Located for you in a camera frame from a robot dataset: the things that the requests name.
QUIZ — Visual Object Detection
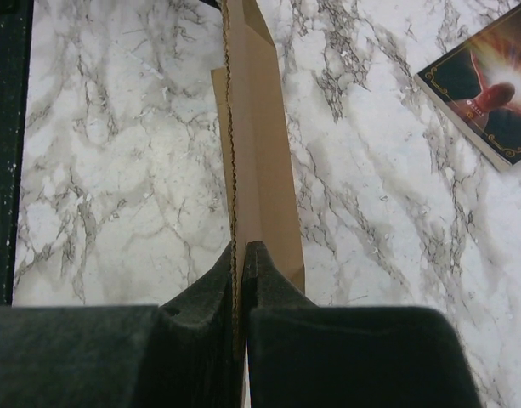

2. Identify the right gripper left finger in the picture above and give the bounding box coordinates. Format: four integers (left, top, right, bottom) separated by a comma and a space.
0, 251, 242, 407

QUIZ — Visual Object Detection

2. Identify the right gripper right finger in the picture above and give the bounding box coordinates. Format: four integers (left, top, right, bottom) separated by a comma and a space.
242, 242, 480, 407

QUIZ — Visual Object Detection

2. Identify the cardboard box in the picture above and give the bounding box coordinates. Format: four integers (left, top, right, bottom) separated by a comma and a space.
212, 1, 305, 407

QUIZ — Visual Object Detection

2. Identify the dark paperback book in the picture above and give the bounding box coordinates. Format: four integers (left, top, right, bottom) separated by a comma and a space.
415, 3, 521, 171

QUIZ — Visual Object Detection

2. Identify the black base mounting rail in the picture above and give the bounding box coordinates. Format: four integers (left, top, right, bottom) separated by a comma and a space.
0, 1, 34, 305

